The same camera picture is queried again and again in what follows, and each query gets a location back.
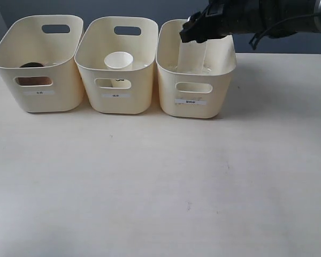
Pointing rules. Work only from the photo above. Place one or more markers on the right cream plastic bin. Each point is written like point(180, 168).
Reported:
point(183, 94)

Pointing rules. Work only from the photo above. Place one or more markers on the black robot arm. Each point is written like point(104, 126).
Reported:
point(261, 18)

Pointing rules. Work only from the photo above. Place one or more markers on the left cream plastic bin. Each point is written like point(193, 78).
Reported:
point(51, 40)

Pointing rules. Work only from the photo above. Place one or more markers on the cream plastic bin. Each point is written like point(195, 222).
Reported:
point(183, 94)
point(51, 40)
point(135, 35)

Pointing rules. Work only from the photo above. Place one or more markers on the clear bottle with white cap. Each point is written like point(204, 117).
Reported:
point(210, 57)

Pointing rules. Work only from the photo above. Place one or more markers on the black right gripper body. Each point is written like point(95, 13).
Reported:
point(224, 18)

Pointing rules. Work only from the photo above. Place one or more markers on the white paper cup blue logo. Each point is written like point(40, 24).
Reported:
point(119, 61)

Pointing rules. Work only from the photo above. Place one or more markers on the brown wooden cup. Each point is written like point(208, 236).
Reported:
point(33, 75)

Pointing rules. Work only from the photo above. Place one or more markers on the middle cream plastic bin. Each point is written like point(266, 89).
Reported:
point(135, 35)

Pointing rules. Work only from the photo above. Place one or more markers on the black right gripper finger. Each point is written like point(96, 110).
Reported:
point(196, 22)
point(199, 35)

